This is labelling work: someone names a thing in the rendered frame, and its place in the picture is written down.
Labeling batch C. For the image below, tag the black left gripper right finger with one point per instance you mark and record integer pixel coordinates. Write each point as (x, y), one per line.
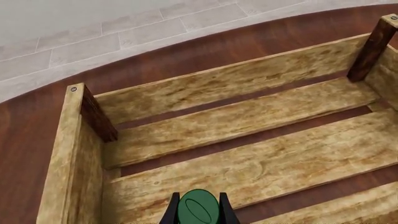
(228, 213)

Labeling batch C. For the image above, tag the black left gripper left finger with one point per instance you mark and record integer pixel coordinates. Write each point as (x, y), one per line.
(171, 213)

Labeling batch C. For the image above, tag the wooden slat tray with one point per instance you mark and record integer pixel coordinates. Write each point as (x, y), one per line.
(236, 140)

